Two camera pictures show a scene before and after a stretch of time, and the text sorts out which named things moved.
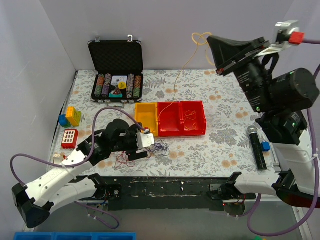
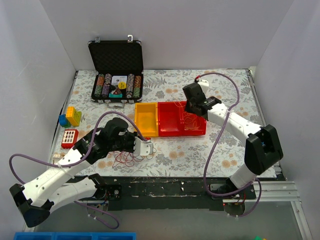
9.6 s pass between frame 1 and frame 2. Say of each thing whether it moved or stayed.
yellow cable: moved
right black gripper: moved
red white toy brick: stayed
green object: stayed
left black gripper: stayed
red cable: stayed
